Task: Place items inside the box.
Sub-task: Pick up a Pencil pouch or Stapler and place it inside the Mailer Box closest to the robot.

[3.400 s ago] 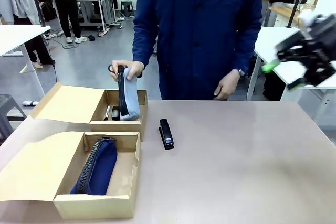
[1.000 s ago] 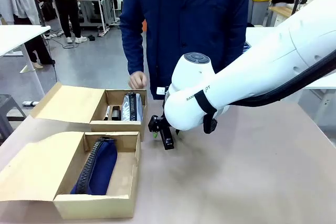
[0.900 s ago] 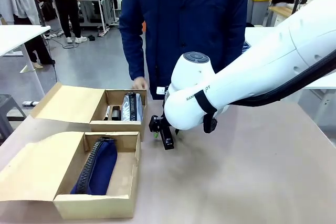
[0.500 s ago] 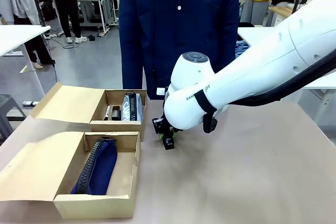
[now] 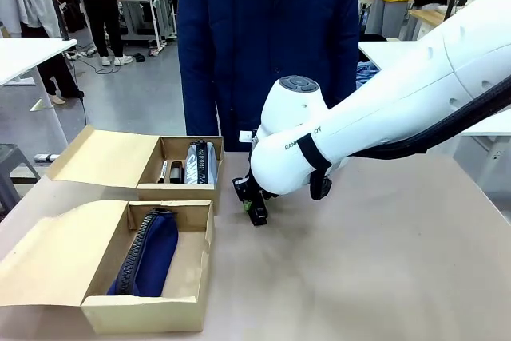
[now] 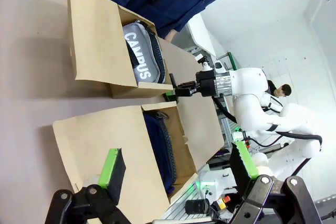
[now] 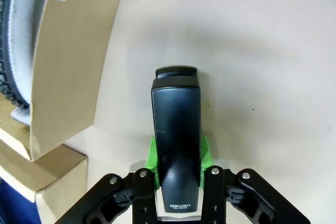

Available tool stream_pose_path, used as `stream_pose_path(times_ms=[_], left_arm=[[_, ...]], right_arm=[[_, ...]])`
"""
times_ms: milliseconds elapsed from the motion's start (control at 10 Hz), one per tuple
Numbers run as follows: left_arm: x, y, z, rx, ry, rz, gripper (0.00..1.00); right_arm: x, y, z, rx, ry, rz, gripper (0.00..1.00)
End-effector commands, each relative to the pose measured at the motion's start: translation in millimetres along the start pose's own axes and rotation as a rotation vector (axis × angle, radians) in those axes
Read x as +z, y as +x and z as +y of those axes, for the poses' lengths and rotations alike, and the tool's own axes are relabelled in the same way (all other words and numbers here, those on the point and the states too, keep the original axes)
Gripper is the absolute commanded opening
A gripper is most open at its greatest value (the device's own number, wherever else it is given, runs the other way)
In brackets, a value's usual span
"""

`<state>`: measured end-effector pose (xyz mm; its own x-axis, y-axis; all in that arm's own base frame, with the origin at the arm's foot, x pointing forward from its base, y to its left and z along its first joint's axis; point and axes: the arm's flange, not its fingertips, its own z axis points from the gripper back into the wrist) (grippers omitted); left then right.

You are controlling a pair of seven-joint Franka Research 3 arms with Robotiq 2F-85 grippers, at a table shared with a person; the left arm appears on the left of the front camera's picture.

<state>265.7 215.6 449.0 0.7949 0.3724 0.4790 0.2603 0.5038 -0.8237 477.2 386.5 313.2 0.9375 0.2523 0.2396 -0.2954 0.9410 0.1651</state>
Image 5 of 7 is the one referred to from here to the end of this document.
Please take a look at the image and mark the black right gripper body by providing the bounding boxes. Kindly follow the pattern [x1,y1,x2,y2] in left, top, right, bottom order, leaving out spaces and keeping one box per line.
[232,175,260,201]

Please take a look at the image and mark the grey zipper pencil case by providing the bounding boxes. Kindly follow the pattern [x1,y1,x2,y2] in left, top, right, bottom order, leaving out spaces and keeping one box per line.
[184,140,220,186]

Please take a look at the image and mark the navy zipper pencil case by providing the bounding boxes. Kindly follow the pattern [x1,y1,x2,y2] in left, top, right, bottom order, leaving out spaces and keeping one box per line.
[105,207,180,298]

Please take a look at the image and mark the small open cardboard box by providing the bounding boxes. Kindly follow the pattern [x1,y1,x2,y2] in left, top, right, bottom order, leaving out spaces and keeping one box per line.
[46,125,225,214]

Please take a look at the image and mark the large open cardboard box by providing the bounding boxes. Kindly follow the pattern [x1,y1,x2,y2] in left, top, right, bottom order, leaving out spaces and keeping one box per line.
[0,200,216,334]

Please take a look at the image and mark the person in blue coat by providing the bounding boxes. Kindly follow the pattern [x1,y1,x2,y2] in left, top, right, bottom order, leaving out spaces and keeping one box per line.
[177,0,360,153]

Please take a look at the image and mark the blue cloth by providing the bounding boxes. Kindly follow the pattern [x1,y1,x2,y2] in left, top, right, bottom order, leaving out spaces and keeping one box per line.
[356,60,379,89]

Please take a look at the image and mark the white background workbench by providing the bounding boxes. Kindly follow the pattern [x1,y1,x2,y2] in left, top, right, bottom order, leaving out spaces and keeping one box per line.
[117,0,179,54]

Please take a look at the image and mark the grey metal stool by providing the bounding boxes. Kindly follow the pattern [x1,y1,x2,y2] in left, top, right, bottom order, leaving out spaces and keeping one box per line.
[0,143,42,214]

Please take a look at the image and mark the person in floral shirt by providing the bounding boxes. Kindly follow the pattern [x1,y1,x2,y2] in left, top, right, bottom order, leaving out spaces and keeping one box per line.
[65,0,134,67]

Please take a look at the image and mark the wooden background table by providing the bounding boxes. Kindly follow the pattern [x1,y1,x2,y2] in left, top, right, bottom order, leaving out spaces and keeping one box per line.
[409,7,446,41]

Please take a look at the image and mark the white table with white legs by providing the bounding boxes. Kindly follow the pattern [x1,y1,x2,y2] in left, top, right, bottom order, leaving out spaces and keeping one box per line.
[0,37,79,150]

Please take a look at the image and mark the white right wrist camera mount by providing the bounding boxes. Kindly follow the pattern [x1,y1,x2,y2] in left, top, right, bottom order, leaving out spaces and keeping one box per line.
[238,129,260,145]

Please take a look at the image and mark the black right arm cable sleeve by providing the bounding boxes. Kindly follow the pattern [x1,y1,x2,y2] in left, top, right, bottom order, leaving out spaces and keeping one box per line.
[297,73,511,201]

